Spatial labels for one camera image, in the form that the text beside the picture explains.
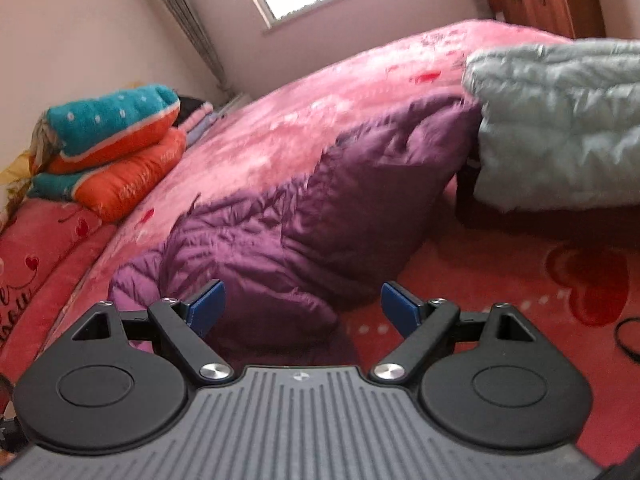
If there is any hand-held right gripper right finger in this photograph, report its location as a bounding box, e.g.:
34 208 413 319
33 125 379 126
368 281 543 387

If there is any pale down jacket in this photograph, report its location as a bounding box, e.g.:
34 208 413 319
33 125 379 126
461 37 640 213

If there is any pink heart print blanket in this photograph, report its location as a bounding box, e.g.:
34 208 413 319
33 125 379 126
0 19 640 466

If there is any folded clothes stack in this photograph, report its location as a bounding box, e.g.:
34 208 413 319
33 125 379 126
177 95 221 141

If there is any pink heart print pillow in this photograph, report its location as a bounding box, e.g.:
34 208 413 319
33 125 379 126
0 199 118 381

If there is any purple down jacket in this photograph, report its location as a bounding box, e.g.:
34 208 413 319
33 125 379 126
107 95 483 366

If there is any teal and orange folded quilt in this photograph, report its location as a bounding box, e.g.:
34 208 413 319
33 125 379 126
30 85 181 176
27 127 188 223

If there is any dark red down jacket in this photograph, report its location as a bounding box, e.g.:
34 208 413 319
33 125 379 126
452 160 640 236

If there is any grey curtain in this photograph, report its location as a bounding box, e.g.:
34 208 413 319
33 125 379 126
137 0 228 91

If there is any brown wooden cabinet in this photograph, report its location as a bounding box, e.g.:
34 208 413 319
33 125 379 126
472 0 608 41

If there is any black cable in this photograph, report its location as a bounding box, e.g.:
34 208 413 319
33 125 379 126
614 317 640 361

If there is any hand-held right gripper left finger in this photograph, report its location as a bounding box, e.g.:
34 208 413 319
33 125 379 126
70 280 236 387

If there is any yellow cloth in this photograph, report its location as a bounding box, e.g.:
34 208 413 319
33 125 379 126
0 155 36 221

